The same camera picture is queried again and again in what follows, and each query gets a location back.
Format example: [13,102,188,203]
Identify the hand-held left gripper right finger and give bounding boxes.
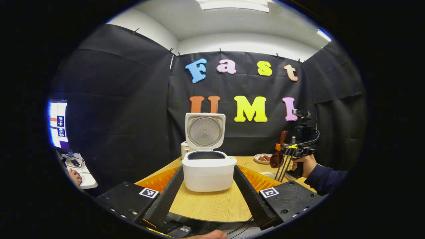
[233,165,328,230]

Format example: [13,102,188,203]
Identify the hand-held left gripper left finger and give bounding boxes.
[96,165,185,233]

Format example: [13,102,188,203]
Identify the brown wooden spoon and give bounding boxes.
[270,130,289,168]

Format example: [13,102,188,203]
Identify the white rice cooker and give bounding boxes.
[181,113,237,192]

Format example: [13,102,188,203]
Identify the white plate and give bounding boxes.
[254,153,274,165]

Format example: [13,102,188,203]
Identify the white side desk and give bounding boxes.
[64,153,99,190]

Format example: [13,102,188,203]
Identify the small ceiling light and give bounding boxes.
[317,28,332,42]

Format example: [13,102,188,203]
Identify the black backdrop cloth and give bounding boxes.
[48,23,368,196]

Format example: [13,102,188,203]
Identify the computer monitor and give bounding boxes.
[48,100,71,152]

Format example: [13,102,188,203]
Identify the large ceiling light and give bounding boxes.
[196,0,270,13]

